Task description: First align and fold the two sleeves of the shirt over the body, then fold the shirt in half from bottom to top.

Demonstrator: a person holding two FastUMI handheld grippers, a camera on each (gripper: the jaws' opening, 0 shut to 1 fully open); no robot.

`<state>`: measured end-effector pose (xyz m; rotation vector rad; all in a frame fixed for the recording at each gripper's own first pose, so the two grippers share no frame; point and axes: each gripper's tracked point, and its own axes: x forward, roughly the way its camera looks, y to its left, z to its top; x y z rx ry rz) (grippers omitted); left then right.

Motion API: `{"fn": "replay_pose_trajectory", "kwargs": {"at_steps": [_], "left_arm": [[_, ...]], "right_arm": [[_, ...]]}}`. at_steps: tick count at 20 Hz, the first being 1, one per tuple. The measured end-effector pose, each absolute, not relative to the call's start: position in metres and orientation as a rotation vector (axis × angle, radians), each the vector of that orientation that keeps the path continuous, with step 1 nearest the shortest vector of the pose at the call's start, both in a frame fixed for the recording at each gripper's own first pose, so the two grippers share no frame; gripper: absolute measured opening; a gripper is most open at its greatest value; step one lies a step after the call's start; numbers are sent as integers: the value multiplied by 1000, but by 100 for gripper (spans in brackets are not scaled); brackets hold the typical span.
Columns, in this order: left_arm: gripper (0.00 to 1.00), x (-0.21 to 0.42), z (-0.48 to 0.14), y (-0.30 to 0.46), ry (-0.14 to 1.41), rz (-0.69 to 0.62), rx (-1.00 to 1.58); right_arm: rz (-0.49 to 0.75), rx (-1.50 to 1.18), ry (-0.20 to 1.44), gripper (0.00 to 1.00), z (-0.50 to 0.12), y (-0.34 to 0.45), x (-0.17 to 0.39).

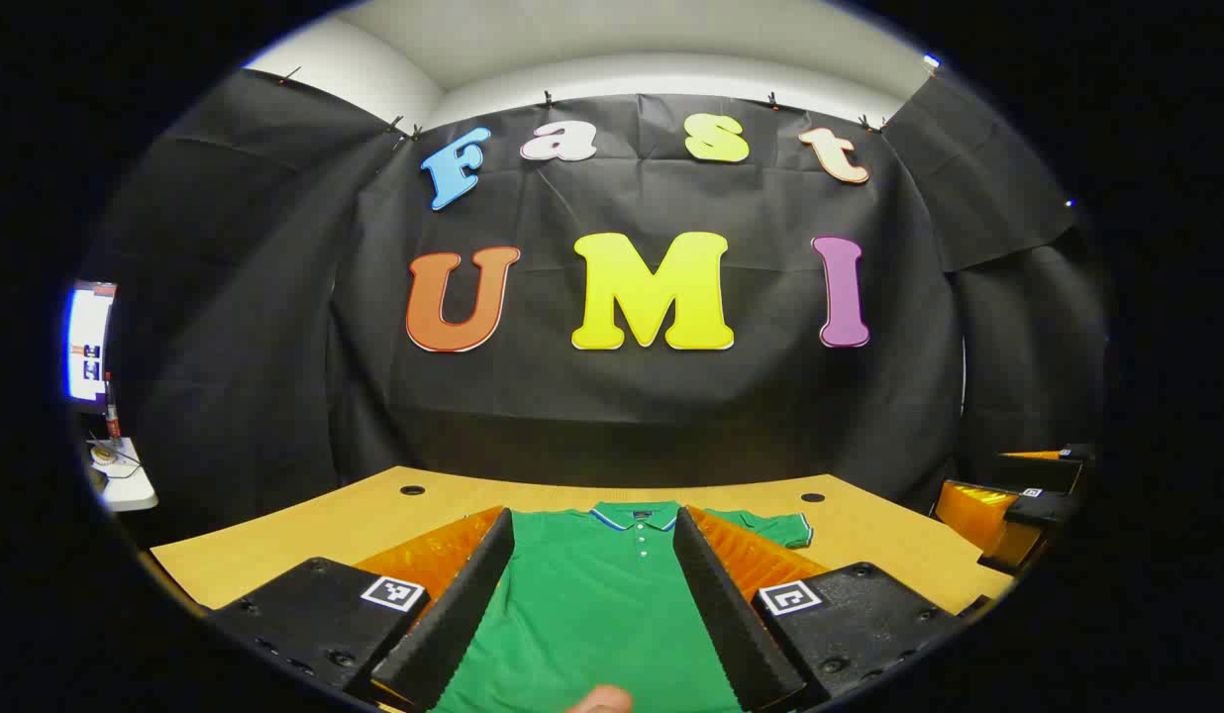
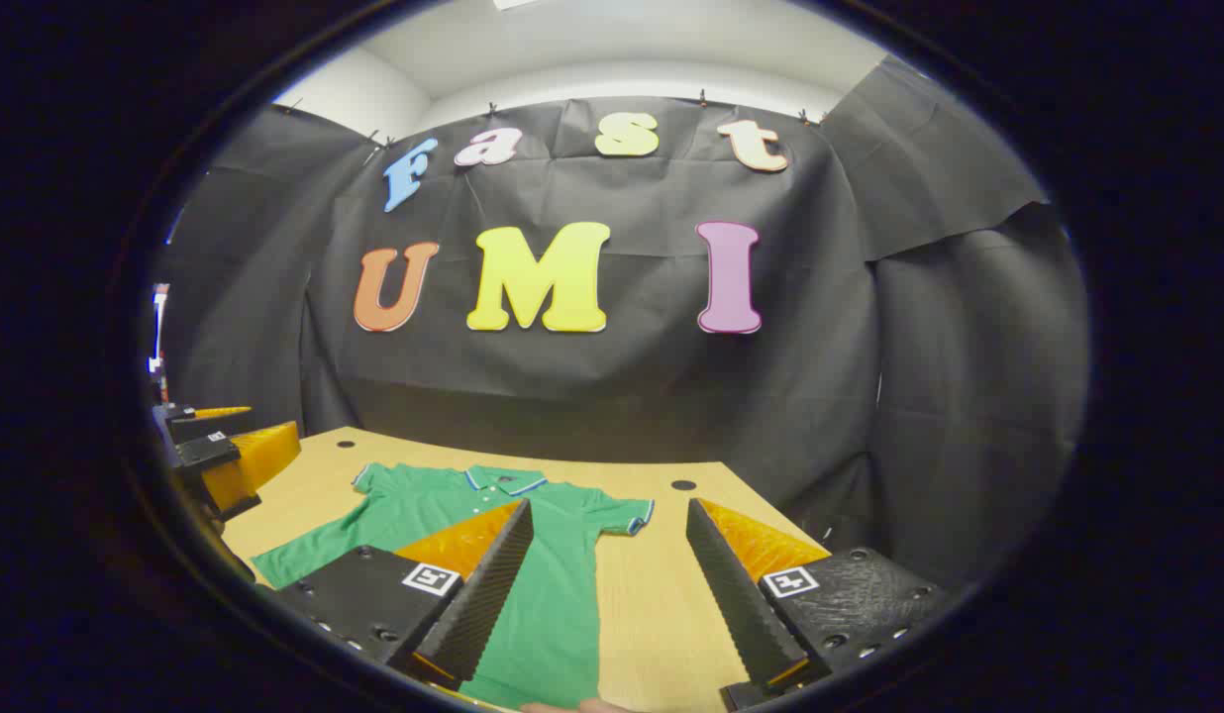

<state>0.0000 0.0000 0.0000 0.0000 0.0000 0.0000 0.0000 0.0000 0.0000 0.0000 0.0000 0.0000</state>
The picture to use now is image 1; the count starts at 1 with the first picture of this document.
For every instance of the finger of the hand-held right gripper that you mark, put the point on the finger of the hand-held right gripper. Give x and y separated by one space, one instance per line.
1038 510
1048 473

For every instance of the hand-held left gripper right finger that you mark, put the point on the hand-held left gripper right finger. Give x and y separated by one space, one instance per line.
731 624

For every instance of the green T-shirt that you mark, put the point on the green T-shirt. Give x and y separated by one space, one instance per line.
602 614

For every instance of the black backdrop cloth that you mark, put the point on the black backdrop cloth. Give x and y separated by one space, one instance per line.
622 396

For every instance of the computer monitor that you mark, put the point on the computer monitor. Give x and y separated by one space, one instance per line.
87 337

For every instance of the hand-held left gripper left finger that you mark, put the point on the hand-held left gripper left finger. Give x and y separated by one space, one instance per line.
454 614

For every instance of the white side table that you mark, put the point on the white side table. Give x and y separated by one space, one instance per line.
132 485

